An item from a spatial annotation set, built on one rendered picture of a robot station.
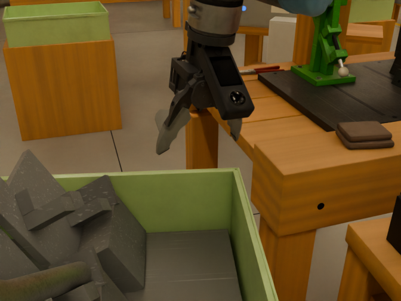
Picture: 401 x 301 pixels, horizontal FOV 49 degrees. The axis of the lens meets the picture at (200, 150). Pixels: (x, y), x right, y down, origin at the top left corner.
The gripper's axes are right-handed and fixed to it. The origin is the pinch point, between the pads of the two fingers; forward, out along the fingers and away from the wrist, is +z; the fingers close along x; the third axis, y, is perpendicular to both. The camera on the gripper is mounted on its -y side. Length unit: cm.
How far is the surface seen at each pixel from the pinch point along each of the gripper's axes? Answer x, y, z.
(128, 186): 12.2, 0.7, 5.1
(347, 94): -58, 21, 6
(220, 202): -1.8, -5.9, 7.1
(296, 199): -20.3, -5.4, 11.9
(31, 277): 30.7, -21.7, -5.3
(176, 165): -74, 137, 112
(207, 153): -36, 50, 40
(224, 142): -115, 149, 110
